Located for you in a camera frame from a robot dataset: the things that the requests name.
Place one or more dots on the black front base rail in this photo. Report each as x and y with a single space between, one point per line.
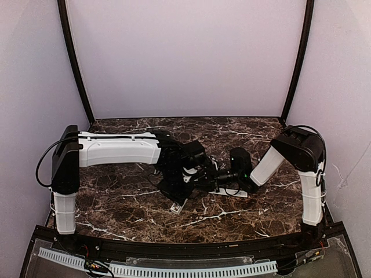
285 249

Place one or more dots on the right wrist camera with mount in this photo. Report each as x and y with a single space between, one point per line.
213 164

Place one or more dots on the white remote control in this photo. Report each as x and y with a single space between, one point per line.
181 205

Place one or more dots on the black frame post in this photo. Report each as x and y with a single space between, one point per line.
67 34
309 10

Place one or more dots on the black right frame post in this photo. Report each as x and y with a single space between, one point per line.
309 10

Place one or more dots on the grey slotted cable duct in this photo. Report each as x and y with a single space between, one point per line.
139 267

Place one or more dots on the white battery cover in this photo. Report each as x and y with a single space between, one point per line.
230 192

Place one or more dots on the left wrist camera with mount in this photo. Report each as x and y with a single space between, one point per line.
191 175

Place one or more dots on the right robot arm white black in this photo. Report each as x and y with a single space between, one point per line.
304 150

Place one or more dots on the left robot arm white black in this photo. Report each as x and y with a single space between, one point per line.
76 149

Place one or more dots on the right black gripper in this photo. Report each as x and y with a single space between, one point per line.
213 178

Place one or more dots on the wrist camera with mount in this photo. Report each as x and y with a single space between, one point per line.
191 175
213 164

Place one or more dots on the black left frame post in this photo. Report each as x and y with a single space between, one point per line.
67 34

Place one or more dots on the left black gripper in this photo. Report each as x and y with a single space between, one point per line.
173 189

